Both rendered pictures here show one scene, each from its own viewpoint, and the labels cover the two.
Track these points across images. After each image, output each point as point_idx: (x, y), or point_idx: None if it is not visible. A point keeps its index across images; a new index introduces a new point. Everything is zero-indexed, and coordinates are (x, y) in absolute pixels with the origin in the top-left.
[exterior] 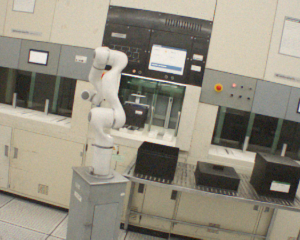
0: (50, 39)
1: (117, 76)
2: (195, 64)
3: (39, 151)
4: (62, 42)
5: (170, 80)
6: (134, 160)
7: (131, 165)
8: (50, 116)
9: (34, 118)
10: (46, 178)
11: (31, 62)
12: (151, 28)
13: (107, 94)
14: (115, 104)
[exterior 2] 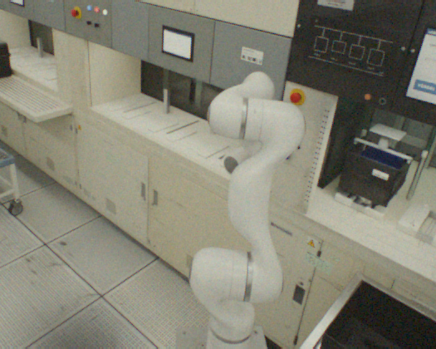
0: (195, 7)
1: (267, 179)
2: None
3: (187, 205)
4: (216, 14)
5: None
6: (335, 308)
7: (319, 331)
8: (218, 138)
9: (183, 146)
10: (198, 250)
11: (166, 52)
12: None
13: (236, 224)
14: (256, 252)
